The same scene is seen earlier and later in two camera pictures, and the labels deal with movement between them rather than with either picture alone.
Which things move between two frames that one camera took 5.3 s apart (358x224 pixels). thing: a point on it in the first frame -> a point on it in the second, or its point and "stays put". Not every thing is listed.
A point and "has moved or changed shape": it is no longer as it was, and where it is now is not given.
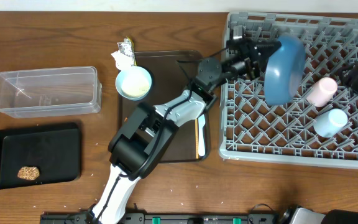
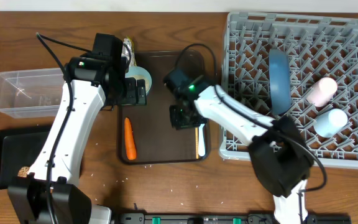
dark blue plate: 284,69 has moved or changed shape
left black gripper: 254,57 -> 132,91
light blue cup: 330,122 stays put
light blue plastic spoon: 201,123 stays put
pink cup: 322,91 stays put
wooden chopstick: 196,138 stays put
